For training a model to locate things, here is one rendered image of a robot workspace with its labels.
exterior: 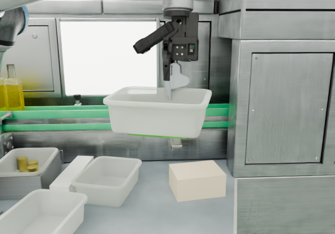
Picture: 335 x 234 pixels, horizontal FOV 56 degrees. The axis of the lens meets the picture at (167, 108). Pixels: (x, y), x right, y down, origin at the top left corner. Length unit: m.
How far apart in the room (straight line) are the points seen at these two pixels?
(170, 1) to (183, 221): 0.59
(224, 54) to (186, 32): 0.70
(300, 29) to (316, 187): 0.58
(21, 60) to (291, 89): 1.09
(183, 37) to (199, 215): 0.51
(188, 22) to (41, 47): 0.83
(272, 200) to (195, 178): 0.38
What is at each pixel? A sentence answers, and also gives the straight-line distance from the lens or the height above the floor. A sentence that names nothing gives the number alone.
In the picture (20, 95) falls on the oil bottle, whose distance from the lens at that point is 1.38.
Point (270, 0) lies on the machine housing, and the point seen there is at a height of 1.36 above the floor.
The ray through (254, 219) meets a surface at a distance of 1.31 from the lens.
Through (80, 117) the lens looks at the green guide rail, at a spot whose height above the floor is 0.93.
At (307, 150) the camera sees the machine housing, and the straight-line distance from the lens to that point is 1.27.
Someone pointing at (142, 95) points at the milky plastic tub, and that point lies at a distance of 0.81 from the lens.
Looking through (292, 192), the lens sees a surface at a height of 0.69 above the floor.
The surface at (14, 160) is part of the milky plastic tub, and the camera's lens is 1.31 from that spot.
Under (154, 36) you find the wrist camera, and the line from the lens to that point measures 0.78.
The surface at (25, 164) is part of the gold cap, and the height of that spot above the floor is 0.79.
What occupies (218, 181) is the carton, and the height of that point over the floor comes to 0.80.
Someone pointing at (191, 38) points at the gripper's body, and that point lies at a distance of 0.75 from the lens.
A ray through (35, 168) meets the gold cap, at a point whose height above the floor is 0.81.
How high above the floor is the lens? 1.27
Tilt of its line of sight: 14 degrees down
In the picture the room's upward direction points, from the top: straight up
